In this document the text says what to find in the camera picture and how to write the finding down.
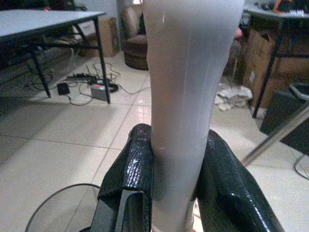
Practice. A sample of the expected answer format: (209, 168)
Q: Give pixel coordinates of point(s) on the grey electronic box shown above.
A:
(99, 91)

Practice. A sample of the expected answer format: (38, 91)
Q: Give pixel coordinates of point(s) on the crumpled white cloth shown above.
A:
(233, 97)

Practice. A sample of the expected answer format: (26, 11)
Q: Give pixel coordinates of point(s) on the silver metal pole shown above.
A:
(275, 139)

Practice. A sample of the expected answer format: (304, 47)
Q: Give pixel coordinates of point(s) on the grey folding table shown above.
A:
(48, 26)

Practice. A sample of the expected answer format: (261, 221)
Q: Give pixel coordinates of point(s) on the black power adapter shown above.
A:
(63, 88)

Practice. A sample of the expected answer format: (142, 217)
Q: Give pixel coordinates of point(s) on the large brown cardboard box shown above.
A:
(272, 65)

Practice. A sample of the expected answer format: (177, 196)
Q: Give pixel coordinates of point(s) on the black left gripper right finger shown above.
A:
(229, 188)

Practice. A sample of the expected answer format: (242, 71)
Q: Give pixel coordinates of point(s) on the black bin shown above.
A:
(287, 116)

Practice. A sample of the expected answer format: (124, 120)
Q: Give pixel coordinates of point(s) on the brown round armchair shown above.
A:
(135, 41)

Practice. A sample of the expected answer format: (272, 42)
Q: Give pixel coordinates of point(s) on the black power strip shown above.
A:
(80, 77)

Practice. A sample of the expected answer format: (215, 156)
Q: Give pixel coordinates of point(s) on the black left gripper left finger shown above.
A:
(135, 174)

